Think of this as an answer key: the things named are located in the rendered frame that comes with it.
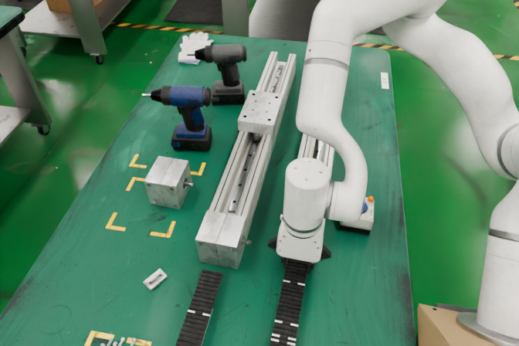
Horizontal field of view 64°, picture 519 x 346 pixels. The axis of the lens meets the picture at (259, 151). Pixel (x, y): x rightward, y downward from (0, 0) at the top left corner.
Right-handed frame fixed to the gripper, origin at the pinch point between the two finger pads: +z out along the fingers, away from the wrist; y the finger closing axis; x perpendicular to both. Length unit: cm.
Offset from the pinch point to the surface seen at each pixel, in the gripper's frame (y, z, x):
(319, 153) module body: 0.7, -2.8, 36.0
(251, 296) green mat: -9.2, 3.0, -9.5
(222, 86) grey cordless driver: -37, -4, 61
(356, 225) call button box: 13.1, -0.2, 13.7
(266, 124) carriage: -15.9, -9.4, 37.6
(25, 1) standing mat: -295, 79, 269
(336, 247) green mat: 8.8, 3.0, 8.2
